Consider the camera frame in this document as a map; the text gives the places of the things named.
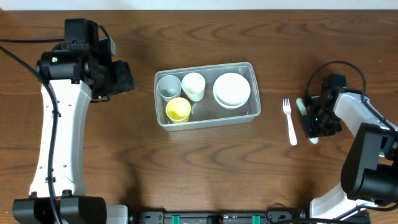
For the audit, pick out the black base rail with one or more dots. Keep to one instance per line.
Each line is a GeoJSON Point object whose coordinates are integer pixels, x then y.
{"type": "Point", "coordinates": [276, 213]}

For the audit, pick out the white plastic bowl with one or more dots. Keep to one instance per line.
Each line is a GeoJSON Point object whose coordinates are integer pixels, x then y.
{"type": "Point", "coordinates": [231, 90]}

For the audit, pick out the grey plastic cup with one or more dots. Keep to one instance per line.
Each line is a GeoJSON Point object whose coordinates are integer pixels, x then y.
{"type": "Point", "coordinates": [169, 87]}

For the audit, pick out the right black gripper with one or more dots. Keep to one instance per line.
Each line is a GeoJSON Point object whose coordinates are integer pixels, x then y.
{"type": "Point", "coordinates": [311, 130]}

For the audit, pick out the white plastic cup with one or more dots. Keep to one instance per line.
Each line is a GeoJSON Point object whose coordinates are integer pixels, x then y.
{"type": "Point", "coordinates": [193, 84]}

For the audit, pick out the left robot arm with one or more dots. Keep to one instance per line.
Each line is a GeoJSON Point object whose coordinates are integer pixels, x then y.
{"type": "Point", "coordinates": [76, 72]}

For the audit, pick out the yellow plastic cup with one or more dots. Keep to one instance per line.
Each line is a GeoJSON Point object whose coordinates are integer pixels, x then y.
{"type": "Point", "coordinates": [178, 110]}

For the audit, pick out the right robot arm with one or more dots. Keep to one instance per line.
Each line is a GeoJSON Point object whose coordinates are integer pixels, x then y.
{"type": "Point", "coordinates": [369, 174]}

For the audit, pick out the clear plastic container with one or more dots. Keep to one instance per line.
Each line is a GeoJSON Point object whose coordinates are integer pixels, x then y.
{"type": "Point", "coordinates": [207, 112]}

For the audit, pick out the mint green plastic spoon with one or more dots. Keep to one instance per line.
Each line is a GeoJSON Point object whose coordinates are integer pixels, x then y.
{"type": "Point", "coordinates": [303, 112]}

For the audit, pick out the pink plastic fork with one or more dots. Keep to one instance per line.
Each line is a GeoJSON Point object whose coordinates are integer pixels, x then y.
{"type": "Point", "coordinates": [287, 110]}

